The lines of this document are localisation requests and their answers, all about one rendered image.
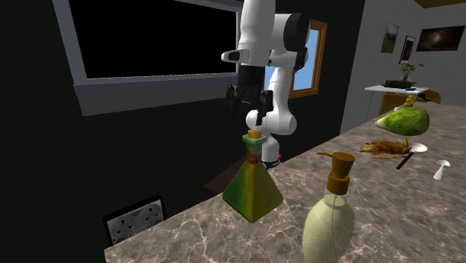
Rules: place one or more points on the white mushroom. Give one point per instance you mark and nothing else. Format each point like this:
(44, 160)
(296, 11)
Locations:
(441, 169)

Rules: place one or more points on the green melon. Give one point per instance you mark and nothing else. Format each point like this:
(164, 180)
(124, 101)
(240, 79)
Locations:
(404, 122)

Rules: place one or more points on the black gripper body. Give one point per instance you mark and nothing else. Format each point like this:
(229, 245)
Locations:
(250, 82)

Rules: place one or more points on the yellow chair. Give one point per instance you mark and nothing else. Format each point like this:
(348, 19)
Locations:
(391, 102)

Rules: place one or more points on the pale green soap dispenser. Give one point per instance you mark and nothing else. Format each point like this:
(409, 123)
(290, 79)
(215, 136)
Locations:
(327, 226)

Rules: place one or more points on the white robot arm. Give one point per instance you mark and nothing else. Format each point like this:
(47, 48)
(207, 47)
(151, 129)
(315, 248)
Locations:
(260, 32)

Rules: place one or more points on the wooden-framed window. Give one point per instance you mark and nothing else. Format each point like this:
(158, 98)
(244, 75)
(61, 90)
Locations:
(309, 54)

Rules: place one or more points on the black-framed white wall picture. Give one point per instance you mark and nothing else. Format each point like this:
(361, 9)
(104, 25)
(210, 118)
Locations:
(407, 50)

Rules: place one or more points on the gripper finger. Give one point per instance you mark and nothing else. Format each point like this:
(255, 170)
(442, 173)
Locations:
(232, 98)
(265, 102)

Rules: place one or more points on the large grey-framed window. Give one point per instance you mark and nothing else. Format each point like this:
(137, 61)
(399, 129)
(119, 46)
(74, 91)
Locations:
(78, 91)

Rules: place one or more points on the green pyramid bottle with cork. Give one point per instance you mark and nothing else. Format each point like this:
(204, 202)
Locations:
(252, 189)

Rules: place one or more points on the small yellow object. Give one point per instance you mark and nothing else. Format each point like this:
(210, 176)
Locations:
(410, 101)

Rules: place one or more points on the green wall picture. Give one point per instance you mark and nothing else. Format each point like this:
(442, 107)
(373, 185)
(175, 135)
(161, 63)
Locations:
(390, 38)

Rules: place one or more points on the white side table with plant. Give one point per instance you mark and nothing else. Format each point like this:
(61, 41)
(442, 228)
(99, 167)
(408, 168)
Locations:
(396, 88)

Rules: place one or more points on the wide dark wall picture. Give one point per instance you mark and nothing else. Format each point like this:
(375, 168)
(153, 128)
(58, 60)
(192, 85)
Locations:
(440, 38)

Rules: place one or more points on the brown roast chicken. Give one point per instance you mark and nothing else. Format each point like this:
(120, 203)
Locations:
(387, 148)

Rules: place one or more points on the black stovetop with burners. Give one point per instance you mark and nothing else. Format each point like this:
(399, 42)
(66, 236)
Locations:
(134, 220)

